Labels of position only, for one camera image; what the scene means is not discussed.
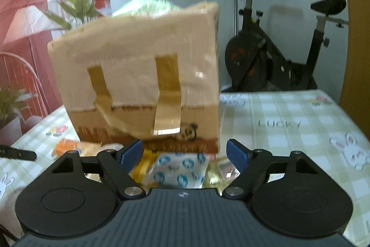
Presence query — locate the orange cracker packet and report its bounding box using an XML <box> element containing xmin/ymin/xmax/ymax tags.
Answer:
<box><xmin>51</xmin><ymin>138</ymin><xmax>79</xmax><ymax>157</ymax></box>

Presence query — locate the gold foil snack packet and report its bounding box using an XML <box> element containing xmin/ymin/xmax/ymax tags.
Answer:
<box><xmin>203</xmin><ymin>157</ymin><xmax>240</xmax><ymax>195</ymax></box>

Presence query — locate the white blue unicorn packet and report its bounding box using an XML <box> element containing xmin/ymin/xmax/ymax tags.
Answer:
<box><xmin>141</xmin><ymin>153</ymin><xmax>210</xmax><ymax>189</ymax></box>

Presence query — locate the green checkered tablecloth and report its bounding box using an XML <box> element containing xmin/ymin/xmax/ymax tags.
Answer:
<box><xmin>1</xmin><ymin>90</ymin><xmax>369</xmax><ymax>246</ymax></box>

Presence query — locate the wooden door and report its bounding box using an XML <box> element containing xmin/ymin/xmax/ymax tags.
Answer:
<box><xmin>340</xmin><ymin>0</ymin><xmax>369</xmax><ymax>137</ymax></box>

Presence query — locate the yellow snack packet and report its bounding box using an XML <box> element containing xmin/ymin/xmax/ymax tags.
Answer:
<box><xmin>129</xmin><ymin>149</ymin><xmax>159</xmax><ymax>184</ymax></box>

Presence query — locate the black exercise bike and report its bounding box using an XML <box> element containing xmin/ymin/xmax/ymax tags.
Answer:
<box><xmin>206</xmin><ymin>0</ymin><xmax>349</xmax><ymax>92</ymax></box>

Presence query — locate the white wafer packet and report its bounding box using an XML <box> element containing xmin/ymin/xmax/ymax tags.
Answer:
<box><xmin>77</xmin><ymin>142</ymin><xmax>123</xmax><ymax>157</ymax></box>

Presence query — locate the green snack bag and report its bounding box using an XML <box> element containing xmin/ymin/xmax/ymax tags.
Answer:
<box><xmin>112</xmin><ymin>0</ymin><xmax>181</xmax><ymax>18</ymax></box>

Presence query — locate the brown cardboard box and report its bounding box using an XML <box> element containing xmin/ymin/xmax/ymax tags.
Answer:
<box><xmin>48</xmin><ymin>2</ymin><xmax>220</xmax><ymax>153</ymax></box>

